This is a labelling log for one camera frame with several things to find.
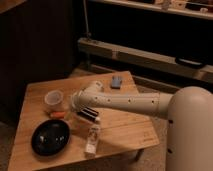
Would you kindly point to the long beige case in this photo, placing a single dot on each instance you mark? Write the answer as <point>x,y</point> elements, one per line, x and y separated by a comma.
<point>144,59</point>

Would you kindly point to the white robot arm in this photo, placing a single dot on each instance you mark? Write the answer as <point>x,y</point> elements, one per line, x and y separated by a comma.
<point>188,110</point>

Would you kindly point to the white ceramic cup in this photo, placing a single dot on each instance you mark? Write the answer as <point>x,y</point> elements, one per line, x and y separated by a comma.
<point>53,100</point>

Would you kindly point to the orange pepper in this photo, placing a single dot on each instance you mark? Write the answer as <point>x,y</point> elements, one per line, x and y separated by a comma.
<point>57,115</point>

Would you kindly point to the blue grey sponge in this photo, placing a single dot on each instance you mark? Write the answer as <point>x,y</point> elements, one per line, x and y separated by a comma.
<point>116,82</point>

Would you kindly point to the wooden table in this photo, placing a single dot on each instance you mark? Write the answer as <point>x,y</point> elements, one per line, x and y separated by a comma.
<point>120,131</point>

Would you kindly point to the white tube bottle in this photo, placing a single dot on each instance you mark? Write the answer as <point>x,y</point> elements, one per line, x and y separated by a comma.
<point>92,140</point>

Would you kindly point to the wooden shelf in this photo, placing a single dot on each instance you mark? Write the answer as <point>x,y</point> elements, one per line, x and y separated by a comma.
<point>164,7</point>

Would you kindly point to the black bowl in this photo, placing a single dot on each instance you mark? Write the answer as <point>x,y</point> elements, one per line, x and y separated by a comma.
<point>50,137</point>

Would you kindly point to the black case handle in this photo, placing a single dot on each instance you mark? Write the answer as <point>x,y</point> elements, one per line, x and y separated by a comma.
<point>189,64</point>

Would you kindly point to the metal pole stand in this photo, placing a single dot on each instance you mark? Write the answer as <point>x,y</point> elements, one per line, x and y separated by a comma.
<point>88,33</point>

